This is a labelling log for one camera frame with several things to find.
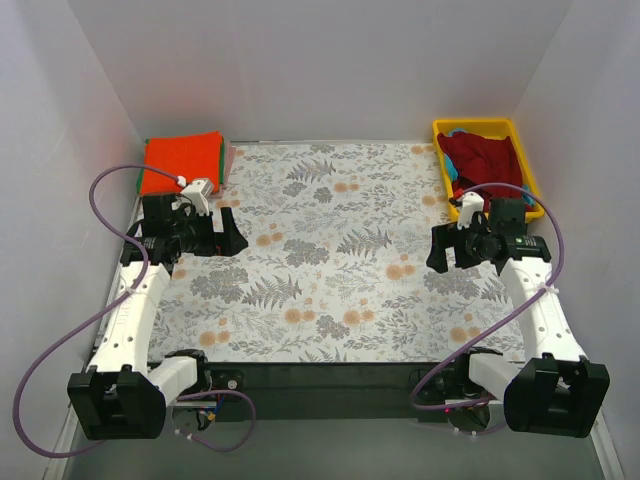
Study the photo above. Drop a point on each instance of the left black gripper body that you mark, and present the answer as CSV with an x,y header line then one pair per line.
x,y
216,233

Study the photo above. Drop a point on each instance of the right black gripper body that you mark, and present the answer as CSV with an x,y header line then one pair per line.
x,y
458,245

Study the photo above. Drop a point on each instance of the dark red t-shirt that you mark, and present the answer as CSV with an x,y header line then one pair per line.
x,y
479,160

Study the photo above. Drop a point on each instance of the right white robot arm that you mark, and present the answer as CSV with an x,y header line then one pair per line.
x,y
558,391

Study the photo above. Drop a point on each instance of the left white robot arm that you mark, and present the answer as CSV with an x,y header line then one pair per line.
x,y
119,396

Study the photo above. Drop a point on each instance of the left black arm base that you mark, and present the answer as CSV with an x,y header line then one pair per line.
x,y
220,382

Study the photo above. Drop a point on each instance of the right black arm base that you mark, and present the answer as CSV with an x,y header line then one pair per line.
x,y
450,380

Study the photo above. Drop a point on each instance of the teal t-shirt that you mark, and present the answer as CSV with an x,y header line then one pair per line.
x,y
450,167

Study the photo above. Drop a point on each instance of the folded orange t-shirt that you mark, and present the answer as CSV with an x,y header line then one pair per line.
x,y
193,156

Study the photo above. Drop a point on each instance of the folded pink t-shirt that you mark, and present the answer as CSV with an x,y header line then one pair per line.
x,y
225,162

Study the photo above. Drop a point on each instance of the floral patterned table mat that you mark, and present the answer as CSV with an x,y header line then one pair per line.
x,y
335,268

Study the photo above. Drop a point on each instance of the yellow plastic bin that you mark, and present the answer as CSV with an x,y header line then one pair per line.
x,y
492,128

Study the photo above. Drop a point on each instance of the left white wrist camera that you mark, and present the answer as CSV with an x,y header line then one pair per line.
x,y
197,194

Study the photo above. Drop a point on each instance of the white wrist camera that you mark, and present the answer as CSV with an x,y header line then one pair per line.
x,y
197,194
467,205

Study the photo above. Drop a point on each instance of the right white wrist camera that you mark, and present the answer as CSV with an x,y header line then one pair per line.
x,y
467,205

